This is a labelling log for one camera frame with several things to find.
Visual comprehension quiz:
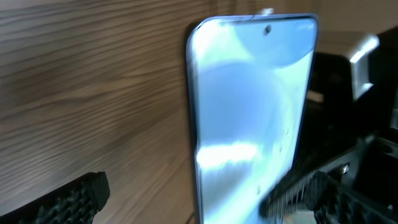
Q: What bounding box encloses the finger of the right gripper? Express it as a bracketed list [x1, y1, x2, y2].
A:
[259, 170, 317, 220]

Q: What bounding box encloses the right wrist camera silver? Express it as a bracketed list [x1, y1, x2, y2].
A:
[317, 30, 381, 102]

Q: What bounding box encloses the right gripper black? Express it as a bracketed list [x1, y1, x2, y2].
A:
[292, 28, 397, 211]

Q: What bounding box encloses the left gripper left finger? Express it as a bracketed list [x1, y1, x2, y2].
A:
[1, 172, 110, 224]

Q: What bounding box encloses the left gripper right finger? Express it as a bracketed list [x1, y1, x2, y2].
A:
[303, 172, 397, 224]

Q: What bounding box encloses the blue Galaxy smartphone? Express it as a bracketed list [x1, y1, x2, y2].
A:
[185, 13, 318, 223]

